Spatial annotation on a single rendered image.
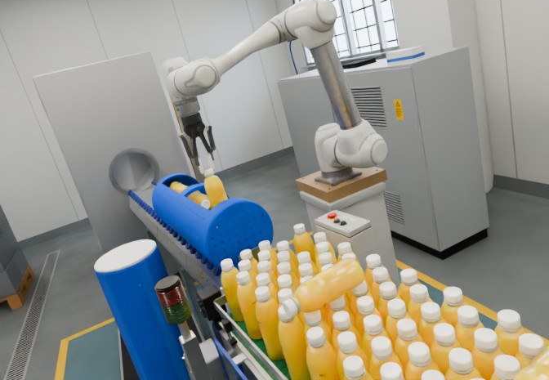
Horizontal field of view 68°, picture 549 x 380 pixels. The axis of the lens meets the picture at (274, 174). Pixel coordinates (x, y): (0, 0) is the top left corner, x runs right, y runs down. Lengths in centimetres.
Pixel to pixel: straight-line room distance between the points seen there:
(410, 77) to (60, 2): 506
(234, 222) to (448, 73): 198
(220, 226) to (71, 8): 543
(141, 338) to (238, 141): 518
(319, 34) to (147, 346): 152
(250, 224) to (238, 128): 534
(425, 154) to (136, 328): 206
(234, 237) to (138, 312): 62
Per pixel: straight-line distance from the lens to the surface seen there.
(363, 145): 179
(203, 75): 138
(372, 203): 204
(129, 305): 195
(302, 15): 168
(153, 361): 209
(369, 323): 97
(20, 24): 666
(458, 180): 321
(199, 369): 116
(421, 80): 289
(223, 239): 155
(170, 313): 106
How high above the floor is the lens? 170
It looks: 16 degrees down
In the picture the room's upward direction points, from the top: 15 degrees counter-clockwise
